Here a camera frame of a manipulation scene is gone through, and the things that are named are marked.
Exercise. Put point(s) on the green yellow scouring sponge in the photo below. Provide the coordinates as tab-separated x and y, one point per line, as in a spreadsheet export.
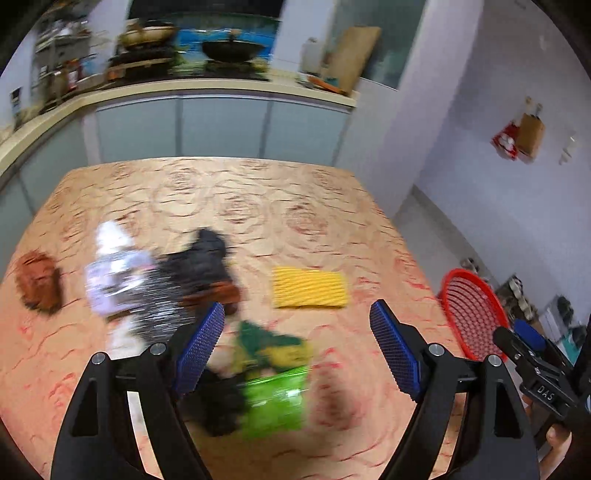
272	346

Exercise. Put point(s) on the grey pair of shoes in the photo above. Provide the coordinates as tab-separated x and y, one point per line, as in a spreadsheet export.
471	265

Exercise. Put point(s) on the white wall intercom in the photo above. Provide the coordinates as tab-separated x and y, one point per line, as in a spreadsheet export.
570	147

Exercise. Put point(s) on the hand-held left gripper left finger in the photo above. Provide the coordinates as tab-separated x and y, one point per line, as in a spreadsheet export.
203	341

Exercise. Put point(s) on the person's right hand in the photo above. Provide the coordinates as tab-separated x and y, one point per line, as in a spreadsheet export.
557	443

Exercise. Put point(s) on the wooden cutting board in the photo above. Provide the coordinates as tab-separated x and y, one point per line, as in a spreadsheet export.
353	57

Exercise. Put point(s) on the metal spice rack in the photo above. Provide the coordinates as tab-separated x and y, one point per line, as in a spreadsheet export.
55	60

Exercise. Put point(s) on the brown paper ball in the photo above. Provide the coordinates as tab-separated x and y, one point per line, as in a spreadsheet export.
39	281

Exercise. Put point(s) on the shoe rack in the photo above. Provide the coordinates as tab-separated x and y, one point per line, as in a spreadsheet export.
517	290

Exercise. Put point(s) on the orange tray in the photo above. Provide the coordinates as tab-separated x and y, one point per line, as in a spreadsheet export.
325	85

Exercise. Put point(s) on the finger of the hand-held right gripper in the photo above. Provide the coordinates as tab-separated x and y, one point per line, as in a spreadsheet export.
512	344
531	334

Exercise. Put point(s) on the brown paper bag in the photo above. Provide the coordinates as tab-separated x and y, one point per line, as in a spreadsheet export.
528	136

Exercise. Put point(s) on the black wok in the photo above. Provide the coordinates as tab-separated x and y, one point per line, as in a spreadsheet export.
233	48

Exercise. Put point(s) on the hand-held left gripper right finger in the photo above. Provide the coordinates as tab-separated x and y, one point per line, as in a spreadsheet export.
397	350

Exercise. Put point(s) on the red plastic basket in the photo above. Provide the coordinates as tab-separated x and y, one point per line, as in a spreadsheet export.
471	314

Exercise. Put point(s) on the steel wool scrubber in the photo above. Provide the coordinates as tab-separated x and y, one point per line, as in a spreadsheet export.
159	300

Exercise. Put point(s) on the white plastic wrapper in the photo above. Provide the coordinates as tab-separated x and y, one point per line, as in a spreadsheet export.
115	272

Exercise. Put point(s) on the black gas stove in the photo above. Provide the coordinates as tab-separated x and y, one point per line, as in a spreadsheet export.
184	67

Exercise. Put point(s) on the frosted glass panel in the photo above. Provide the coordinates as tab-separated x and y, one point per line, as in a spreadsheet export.
392	41

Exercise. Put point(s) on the beige cooking pot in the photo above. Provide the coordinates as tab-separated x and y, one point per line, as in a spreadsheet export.
145	33

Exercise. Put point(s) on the white plastic bottle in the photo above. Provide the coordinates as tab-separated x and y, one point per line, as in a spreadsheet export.
311	55

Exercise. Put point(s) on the green plastic bag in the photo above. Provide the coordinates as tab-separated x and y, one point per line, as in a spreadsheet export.
274	401

